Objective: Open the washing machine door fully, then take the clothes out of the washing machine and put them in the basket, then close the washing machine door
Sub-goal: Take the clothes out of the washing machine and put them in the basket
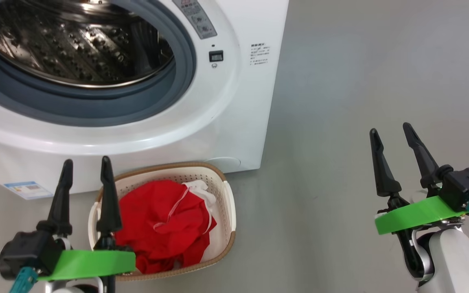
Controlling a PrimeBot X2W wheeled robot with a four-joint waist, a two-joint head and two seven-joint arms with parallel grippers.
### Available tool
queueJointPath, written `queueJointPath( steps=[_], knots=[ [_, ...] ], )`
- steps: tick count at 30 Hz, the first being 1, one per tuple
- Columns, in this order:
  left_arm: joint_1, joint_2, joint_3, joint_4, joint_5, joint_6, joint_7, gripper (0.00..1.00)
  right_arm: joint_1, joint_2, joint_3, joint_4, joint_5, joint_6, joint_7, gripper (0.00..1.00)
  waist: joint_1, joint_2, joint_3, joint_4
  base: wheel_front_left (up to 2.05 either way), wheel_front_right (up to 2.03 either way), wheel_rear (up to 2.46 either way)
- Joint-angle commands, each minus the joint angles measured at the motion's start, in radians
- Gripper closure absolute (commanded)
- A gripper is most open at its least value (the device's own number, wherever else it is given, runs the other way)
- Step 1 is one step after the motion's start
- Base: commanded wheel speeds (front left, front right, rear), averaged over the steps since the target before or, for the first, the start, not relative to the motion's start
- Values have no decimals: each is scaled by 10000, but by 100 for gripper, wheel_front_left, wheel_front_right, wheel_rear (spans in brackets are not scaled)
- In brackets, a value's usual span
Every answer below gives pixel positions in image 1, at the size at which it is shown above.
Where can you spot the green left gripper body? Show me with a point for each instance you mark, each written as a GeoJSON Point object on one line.
{"type": "Point", "coordinates": [92, 262]}

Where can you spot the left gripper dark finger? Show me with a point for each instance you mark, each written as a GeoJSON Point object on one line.
{"type": "Point", "coordinates": [108, 203]}
{"type": "Point", "coordinates": [63, 203]}

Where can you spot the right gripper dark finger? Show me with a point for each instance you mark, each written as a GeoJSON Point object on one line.
{"type": "Point", "coordinates": [424, 162]}
{"type": "Point", "coordinates": [385, 171]}

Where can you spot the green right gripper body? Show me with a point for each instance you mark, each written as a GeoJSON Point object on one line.
{"type": "Point", "coordinates": [413, 215]}

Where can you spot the red garment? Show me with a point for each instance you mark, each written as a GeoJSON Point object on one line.
{"type": "Point", "coordinates": [157, 219]}

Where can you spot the cream perforated laundry basket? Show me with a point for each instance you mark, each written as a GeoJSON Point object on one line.
{"type": "Point", "coordinates": [222, 211]}

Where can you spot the white front-load washing machine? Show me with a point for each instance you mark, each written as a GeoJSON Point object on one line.
{"type": "Point", "coordinates": [238, 122]}

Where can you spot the stainless steel washing machine drum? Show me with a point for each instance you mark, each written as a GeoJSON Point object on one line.
{"type": "Point", "coordinates": [75, 40]}

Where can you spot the blue energy label sticker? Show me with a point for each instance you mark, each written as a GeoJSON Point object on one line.
{"type": "Point", "coordinates": [27, 190]}

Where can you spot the grey warning sticker panel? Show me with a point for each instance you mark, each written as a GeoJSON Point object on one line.
{"type": "Point", "coordinates": [198, 18]}

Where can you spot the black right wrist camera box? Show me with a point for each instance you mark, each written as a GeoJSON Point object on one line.
{"type": "Point", "coordinates": [466, 187]}

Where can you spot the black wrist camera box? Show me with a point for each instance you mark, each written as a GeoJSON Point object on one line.
{"type": "Point", "coordinates": [466, 187]}
{"type": "Point", "coordinates": [27, 252]}

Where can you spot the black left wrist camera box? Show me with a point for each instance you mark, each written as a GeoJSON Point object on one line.
{"type": "Point", "coordinates": [27, 252]}

